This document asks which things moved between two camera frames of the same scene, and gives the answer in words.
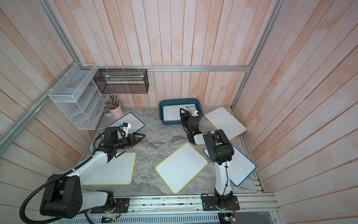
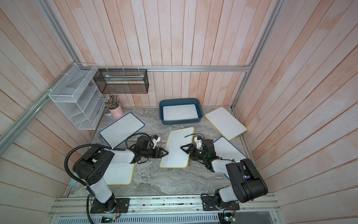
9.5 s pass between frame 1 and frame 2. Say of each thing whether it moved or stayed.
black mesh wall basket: stayed
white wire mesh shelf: stayed
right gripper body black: moved
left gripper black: moved
